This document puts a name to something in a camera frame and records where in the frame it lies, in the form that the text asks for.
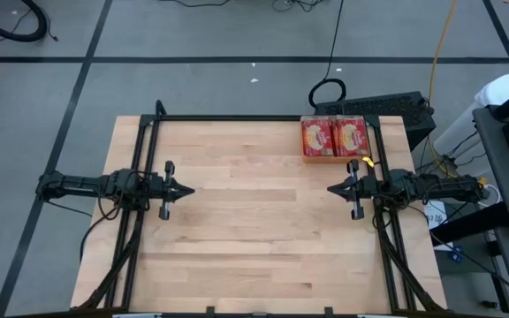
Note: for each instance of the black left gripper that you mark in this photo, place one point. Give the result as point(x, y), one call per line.
point(157, 190)

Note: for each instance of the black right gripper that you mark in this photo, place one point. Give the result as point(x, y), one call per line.
point(374, 187)

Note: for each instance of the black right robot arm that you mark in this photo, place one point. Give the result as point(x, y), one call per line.
point(440, 187)

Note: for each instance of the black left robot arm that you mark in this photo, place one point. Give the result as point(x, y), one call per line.
point(82, 185)

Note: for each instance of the orange plastic basket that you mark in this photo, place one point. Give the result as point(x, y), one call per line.
point(334, 160)

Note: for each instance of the small yellow tag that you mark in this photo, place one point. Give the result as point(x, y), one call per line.
point(368, 161)

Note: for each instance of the white paper sheet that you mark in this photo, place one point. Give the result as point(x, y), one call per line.
point(435, 214)

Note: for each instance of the small blue object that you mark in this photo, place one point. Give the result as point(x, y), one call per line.
point(456, 255)

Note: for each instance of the white cylindrical bin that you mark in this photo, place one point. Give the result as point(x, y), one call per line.
point(502, 90)

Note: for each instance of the black aluminium table frame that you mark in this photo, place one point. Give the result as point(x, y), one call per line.
point(237, 118)

